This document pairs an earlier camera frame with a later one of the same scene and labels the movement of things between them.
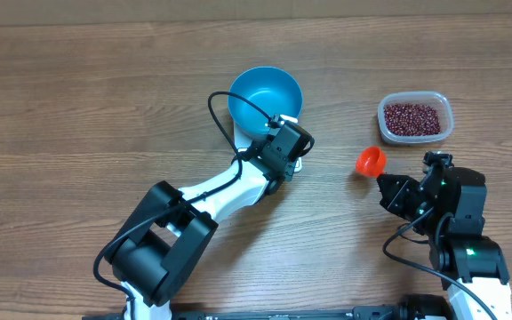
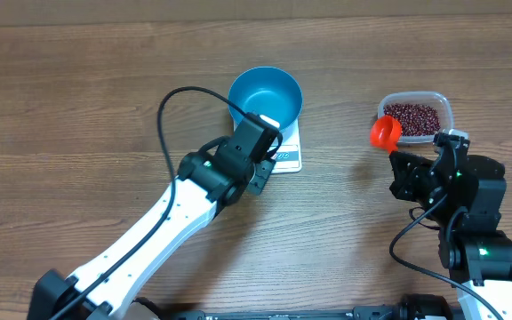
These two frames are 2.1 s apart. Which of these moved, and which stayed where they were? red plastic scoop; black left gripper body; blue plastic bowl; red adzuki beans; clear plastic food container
Moved: black left gripper body; red plastic scoop
Stayed: clear plastic food container; blue plastic bowl; red adzuki beans
